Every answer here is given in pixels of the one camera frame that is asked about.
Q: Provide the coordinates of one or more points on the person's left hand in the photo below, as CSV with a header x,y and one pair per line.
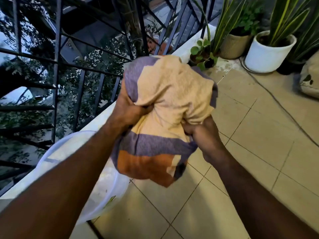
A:
x,y
125,110

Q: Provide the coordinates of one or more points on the person's right hand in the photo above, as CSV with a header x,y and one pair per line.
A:
x,y
205,141

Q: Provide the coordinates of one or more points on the person's left fingers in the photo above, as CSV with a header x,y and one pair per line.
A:
x,y
142,109

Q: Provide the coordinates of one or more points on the person's right fingers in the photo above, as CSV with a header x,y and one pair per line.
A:
x,y
190,129

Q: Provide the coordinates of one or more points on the purple orange cream towel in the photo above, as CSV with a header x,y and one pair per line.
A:
x,y
164,116

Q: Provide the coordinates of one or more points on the person's left forearm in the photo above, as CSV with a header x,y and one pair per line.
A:
x,y
59,186

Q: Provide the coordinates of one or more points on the person's right forearm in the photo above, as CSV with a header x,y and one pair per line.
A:
x,y
259,199

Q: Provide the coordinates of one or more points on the small black plant pot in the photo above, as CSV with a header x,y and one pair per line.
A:
x,y
206,60

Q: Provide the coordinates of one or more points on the small round-leaf plant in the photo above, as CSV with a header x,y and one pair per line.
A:
x,y
203,51

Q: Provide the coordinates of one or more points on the white plastic basin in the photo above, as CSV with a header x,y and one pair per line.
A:
x,y
104,181

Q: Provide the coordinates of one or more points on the black metal railing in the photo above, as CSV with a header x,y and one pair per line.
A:
x,y
57,72

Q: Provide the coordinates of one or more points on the beige ribbed plant pot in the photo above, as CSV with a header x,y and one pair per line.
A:
x,y
234,46

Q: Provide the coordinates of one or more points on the white round plant pot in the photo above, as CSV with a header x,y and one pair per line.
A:
x,y
268,53

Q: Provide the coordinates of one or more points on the tall snake plant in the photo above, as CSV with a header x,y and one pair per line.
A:
x,y
225,24

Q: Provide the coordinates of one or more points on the dark plant pot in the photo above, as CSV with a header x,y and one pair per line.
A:
x,y
289,67

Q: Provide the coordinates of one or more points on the leafy green plant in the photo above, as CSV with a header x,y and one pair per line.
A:
x,y
249,18

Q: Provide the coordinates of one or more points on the grey patterned cushion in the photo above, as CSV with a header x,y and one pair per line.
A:
x,y
310,78

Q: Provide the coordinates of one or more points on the variegated snake plant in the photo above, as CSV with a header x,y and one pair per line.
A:
x,y
289,19

